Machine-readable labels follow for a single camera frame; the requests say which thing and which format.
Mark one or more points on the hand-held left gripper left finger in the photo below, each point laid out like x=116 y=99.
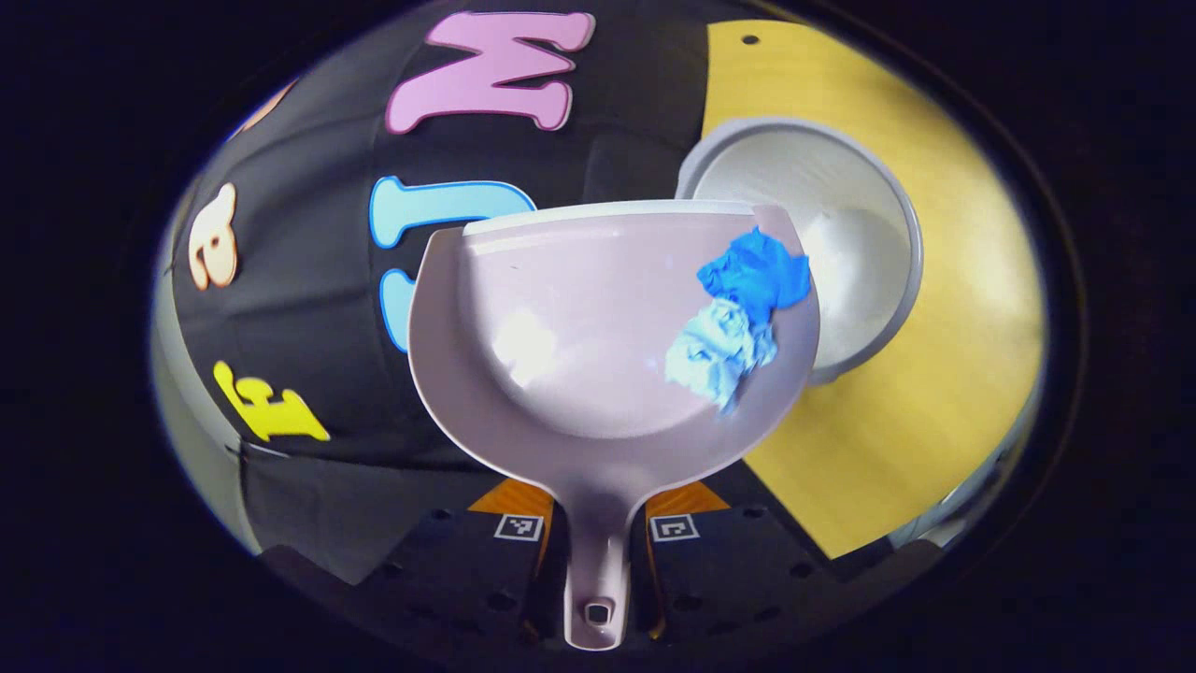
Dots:
x=448 y=570

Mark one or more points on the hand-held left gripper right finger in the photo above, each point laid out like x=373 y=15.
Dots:
x=738 y=570

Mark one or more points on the light blue paper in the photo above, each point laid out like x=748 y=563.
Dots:
x=715 y=350

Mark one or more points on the pale pink dustpan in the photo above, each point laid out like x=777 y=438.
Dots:
x=579 y=374

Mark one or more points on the dark blue paper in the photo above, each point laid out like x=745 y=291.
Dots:
x=752 y=276

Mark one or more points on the white garbage bin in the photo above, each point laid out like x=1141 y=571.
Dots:
x=841 y=234

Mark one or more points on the black backdrop cloth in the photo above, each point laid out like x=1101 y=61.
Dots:
x=318 y=308

